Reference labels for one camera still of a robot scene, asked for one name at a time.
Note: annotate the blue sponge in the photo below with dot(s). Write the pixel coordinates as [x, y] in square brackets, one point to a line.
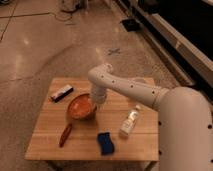
[106, 144]

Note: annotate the clear plastic bottle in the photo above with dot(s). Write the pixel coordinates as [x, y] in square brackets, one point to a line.
[130, 121]

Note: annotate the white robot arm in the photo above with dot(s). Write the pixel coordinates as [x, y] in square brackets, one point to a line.
[186, 130]

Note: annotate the black white rectangular box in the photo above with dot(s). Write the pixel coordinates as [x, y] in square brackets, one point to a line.
[61, 93]

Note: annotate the orange ceramic bowl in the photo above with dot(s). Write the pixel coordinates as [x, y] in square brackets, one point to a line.
[81, 108]

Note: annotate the white object with cables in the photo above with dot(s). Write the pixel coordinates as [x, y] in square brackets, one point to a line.
[72, 5]

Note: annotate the red oblong tool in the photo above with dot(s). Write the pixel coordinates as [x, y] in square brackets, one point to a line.
[65, 135]

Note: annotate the clear plastic cup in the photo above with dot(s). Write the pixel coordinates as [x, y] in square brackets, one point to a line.
[139, 79]

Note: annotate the wooden folding table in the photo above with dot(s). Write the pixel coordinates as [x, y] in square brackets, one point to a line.
[82, 144]

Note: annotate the black floor mat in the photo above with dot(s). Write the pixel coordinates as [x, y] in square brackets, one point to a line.
[130, 25]

